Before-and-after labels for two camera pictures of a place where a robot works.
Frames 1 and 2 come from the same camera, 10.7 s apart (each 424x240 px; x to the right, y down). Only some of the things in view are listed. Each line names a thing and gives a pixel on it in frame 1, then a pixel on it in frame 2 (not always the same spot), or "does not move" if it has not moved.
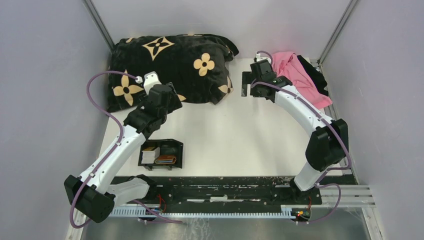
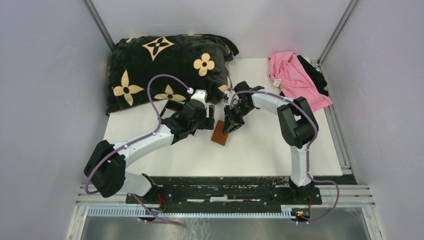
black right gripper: [247, 78] -> [227, 122]
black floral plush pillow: [197, 64] does not move
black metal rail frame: [178, 193] does not move
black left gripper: [175, 103] -> [203, 124]
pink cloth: [287, 64] does not move
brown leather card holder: [165, 159] -> [218, 136]
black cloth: [318, 79] does not move
